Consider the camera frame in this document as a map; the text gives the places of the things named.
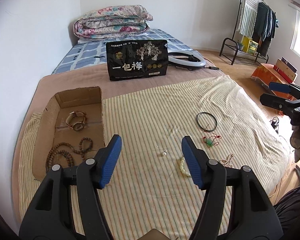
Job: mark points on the striped hanging cloth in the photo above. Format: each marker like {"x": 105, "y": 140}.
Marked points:
{"x": 247, "y": 17}

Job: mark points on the brown bed blanket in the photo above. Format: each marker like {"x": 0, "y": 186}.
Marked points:
{"x": 92, "y": 76}

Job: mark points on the folded floral quilt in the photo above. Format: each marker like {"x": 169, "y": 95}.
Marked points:
{"x": 112, "y": 22}

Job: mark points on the brown leather wrist watch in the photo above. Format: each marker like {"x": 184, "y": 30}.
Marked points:
{"x": 76, "y": 120}

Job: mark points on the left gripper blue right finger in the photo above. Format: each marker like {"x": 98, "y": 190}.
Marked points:
{"x": 196, "y": 160}

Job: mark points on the brown cardboard tray box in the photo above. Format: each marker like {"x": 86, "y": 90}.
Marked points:
{"x": 54, "y": 133}

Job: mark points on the black snack bag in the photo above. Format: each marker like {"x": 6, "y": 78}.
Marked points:
{"x": 135, "y": 59}

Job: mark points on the yellow green box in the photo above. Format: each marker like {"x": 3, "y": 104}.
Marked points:
{"x": 249, "y": 46}

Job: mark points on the white ring light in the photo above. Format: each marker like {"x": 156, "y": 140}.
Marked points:
{"x": 188, "y": 60}

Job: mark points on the orange gift box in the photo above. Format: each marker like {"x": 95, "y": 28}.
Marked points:
{"x": 265, "y": 74}

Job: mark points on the cardboard paper bag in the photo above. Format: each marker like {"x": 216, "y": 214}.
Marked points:
{"x": 286, "y": 70}

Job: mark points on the blue plaid mattress sheet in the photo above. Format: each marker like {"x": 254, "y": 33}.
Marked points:
{"x": 94, "y": 53}

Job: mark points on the black metal clothes rack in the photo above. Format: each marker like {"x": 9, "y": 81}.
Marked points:
{"x": 232, "y": 47}

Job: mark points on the red string jade pendant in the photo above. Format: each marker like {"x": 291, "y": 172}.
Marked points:
{"x": 211, "y": 140}

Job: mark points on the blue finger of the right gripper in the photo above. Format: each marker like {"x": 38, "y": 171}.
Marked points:
{"x": 274, "y": 102}
{"x": 281, "y": 88}

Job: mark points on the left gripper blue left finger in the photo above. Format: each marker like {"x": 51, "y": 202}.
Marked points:
{"x": 107, "y": 158}

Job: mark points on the dark hanging clothes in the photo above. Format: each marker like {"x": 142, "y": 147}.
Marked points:
{"x": 265, "y": 27}

